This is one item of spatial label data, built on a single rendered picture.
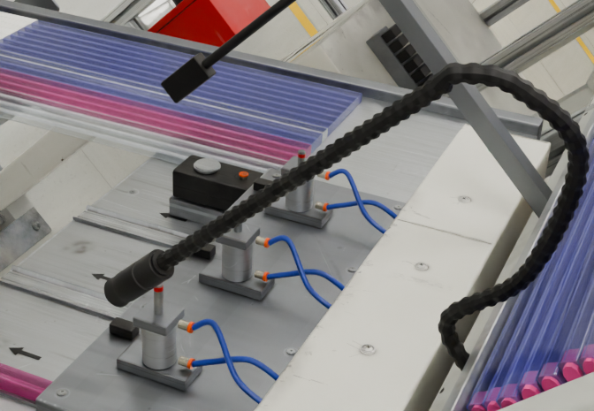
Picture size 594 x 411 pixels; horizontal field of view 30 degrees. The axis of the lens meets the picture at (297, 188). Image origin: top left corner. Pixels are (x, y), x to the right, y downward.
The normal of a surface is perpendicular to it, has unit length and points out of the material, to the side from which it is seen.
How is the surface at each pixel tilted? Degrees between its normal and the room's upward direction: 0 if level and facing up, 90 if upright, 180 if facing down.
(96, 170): 0
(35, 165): 90
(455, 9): 0
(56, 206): 0
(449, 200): 45
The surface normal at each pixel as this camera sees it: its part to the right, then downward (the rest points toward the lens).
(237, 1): 0.69, -0.43
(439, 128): 0.05, -0.87
